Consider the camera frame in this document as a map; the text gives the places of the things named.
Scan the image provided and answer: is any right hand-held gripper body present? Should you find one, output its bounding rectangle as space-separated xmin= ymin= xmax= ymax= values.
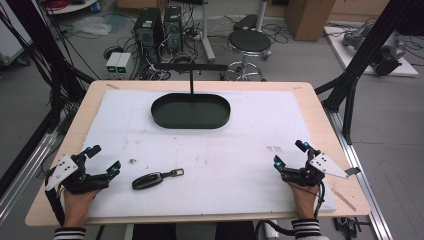
xmin=281 ymin=149 xmax=362 ymax=187

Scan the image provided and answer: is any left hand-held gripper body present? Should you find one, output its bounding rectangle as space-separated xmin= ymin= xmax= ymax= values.
xmin=44 ymin=151 xmax=113 ymax=196

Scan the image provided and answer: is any black car key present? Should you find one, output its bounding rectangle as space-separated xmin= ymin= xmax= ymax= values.
xmin=131 ymin=167 xmax=185 ymax=191

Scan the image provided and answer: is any black oval tray with stand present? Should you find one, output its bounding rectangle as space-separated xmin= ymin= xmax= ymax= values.
xmin=150 ymin=62 xmax=232 ymax=130

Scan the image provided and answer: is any person's right hand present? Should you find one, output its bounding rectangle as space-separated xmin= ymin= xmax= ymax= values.
xmin=287 ymin=182 xmax=321 ymax=222

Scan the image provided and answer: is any person's left hand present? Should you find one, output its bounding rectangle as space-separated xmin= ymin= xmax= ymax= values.
xmin=62 ymin=188 xmax=102 ymax=228

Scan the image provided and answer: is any thin wooden stick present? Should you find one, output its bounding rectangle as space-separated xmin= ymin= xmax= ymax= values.
xmin=330 ymin=187 xmax=357 ymax=212

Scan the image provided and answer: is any small black electronic part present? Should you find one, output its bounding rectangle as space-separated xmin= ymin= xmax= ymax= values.
xmin=332 ymin=216 xmax=371 ymax=233

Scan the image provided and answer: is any white foam mat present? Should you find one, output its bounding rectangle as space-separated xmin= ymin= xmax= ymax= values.
xmin=81 ymin=88 xmax=338 ymax=218

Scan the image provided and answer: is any white power supply unit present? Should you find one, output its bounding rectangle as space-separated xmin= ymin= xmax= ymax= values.
xmin=105 ymin=51 xmax=123 ymax=80
xmin=115 ymin=52 xmax=133 ymax=80

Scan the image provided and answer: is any white floor board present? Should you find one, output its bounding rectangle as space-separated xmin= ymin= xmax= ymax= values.
xmin=324 ymin=25 xmax=420 ymax=78

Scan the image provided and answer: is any black round stool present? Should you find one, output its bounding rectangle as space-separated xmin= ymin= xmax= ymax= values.
xmin=227 ymin=28 xmax=273 ymax=82

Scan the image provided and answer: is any clear plastic bag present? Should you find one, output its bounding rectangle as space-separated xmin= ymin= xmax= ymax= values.
xmin=70 ymin=16 xmax=113 ymax=37

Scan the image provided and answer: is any grey robot device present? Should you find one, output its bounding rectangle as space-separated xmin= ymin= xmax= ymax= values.
xmin=342 ymin=22 xmax=407 ymax=77

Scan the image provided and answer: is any brown cardboard box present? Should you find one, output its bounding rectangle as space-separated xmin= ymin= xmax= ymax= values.
xmin=284 ymin=0 xmax=337 ymax=42

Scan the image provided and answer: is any large black computer tower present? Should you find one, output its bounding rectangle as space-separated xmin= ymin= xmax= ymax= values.
xmin=133 ymin=7 xmax=165 ymax=65

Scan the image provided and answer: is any black flat floor base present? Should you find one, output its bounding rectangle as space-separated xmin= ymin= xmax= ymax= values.
xmin=232 ymin=13 xmax=259 ymax=32

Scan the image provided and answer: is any round white table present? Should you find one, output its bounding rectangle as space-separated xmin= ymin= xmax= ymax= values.
xmin=45 ymin=0 xmax=100 ymax=15

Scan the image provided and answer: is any slim black computer tower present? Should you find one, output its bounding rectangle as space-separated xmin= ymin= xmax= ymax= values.
xmin=162 ymin=5 xmax=184 ymax=55

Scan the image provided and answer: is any white desk leg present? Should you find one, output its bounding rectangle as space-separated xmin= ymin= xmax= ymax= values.
xmin=199 ymin=0 xmax=217 ymax=63

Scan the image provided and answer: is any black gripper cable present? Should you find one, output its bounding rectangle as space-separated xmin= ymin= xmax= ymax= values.
xmin=312 ymin=180 xmax=327 ymax=218

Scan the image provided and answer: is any black wrist strap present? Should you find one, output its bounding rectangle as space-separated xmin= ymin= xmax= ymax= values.
xmin=44 ymin=189 xmax=66 ymax=227

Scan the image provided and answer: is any aluminium rail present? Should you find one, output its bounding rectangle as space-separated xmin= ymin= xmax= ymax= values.
xmin=0 ymin=131 xmax=59 ymax=224
xmin=325 ymin=108 xmax=394 ymax=240

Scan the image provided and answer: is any black metal frame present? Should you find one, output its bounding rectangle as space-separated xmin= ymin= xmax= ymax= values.
xmin=0 ymin=0 xmax=96 ymax=198
xmin=314 ymin=0 xmax=424 ymax=145

